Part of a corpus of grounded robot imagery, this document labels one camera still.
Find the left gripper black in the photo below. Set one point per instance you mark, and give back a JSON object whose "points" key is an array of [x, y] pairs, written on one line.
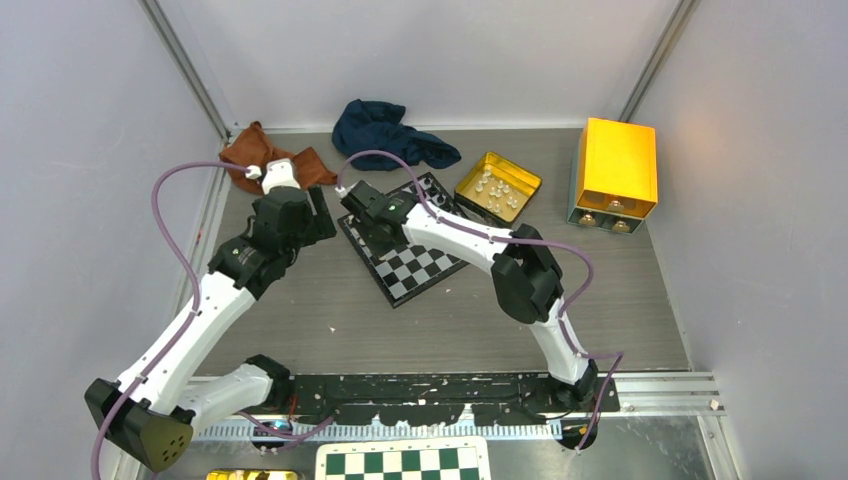
{"points": [[324, 226]]}

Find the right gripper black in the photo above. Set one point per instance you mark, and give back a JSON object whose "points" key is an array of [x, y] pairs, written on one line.
{"points": [[376, 249]]}

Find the gold tin tray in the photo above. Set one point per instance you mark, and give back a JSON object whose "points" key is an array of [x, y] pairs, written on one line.
{"points": [[497, 189]]}

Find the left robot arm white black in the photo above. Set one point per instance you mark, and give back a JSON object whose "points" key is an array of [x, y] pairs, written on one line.
{"points": [[149, 412]]}

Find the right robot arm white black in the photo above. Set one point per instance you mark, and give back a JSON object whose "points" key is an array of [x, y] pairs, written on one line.
{"points": [[526, 277]]}

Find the green white checkered board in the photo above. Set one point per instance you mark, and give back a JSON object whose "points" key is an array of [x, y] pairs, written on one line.
{"points": [[441, 458]]}

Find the black white chessboard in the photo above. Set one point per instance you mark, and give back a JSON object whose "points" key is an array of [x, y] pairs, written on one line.
{"points": [[407, 271]]}

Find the dark blue cloth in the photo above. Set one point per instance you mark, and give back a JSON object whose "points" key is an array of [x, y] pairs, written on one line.
{"points": [[377, 125]]}

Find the orange brown cloth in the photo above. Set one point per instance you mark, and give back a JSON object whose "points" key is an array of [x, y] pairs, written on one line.
{"points": [[253, 147]]}

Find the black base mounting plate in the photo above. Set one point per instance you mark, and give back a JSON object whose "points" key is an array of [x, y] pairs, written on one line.
{"points": [[493, 399]]}

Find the yellow drawer box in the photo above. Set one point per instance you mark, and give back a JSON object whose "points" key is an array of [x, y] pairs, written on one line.
{"points": [[614, 176]]}

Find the gold object bottom edge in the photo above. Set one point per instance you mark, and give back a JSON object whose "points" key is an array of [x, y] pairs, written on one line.
{"points": [[253, 474]]}

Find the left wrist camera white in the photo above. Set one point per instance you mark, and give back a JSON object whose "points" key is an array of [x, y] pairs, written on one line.
{"points": [[277, 173]]}

